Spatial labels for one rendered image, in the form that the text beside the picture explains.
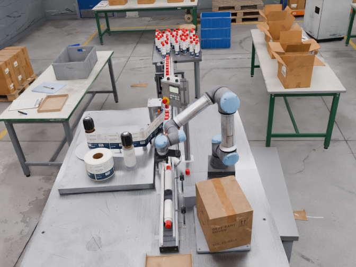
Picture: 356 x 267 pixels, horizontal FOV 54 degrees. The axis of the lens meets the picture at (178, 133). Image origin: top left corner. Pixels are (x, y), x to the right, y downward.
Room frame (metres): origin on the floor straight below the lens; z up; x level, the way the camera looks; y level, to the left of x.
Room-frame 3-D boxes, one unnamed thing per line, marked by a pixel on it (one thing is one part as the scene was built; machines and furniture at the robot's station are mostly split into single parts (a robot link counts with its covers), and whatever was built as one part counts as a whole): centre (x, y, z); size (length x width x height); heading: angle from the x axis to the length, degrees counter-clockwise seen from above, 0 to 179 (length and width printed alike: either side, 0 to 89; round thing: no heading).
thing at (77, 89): (4.01, 1.33, 0.40); 1.90 x 0.75 x 0.80; 173
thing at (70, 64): (4.26, 1.22, 0.91); 0.60 x 0.40 x 0.22; 176
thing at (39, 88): (3.77, 1.46, 0.81); 0.32 x 0.24 x 0.01; 68
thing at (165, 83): (2.25, 0.00, 1.38); 0.17 x 0.10 x 0.19; 54
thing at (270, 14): (5.23, -1.54, 0.97); 0.45 x 0.40 x 0.37; 85
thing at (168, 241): (2.14, 0.08, 0.86); 1.65 x 0.08 x 0.04; 179
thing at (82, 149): (2.32, 0.68, 0.89); 0.31 x 0.31 x 0.01
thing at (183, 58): (4.50, -0.06, 0.46); 0.73 x 0.62 x 0.93; 179
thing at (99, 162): (2.04, 0.58, 0.95); 0.20 x 0.20 x 0.14
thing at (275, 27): (4.37, -1.40, 0.97); 0.45 x 0.38 x 0.37; 86
